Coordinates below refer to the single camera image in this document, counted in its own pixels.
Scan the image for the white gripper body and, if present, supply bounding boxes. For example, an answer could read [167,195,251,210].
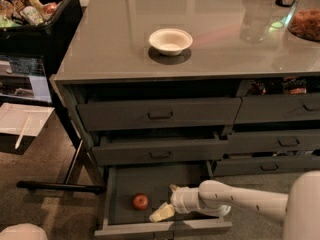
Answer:
[170,187,200,214]

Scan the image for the red apple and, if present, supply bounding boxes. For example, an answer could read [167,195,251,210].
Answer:
[132,193,149,211]

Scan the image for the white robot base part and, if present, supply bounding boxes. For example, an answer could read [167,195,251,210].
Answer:
[0,223,48,240]

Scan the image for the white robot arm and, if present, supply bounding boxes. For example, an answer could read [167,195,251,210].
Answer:
[149,171,320,240]

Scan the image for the middle left grey drawer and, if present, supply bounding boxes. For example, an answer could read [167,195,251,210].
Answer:
[92,133,228,166]

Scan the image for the grey drawer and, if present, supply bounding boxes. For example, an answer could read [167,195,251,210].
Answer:
[235,93,320,124]
[227,129,320,154]
[77,98,241,131]
[92,133,228,166]
[213,155,320,176]

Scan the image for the open bottom left drawer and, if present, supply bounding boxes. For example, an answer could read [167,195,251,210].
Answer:
[95,161,232,240]

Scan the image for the top left grey drawer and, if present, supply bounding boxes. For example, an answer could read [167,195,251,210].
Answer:
[77,98,241,131]

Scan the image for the bottom right grey drawer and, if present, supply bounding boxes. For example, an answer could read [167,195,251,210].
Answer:
[213,155,320,176]

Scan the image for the middle right grey drawer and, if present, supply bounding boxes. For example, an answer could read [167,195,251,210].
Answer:
[227,129,320,154]

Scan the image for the top right grey drawer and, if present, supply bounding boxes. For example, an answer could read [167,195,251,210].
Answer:
[235,93,320,124]

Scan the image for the snack packets in drawer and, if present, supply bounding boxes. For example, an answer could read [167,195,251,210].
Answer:
[248,76,307,95]

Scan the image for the white paper bowl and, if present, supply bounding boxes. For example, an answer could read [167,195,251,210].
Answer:
[149,28,193,56]

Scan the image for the black floor bar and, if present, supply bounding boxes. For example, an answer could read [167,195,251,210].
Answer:
[16,181,106,194]

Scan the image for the white pen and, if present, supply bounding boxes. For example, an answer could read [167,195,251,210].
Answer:
[15,115,31,150]

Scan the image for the white paper pad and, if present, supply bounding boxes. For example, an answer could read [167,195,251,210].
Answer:
[0,103,54,136]

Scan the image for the dark side table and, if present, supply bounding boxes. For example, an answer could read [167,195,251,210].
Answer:
[0,55,54,154]

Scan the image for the glass jar of snacks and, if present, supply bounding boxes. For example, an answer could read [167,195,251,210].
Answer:
[288,0,320,42]

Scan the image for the black bin of groceries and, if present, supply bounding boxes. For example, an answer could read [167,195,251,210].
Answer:
[0,0,82,60]

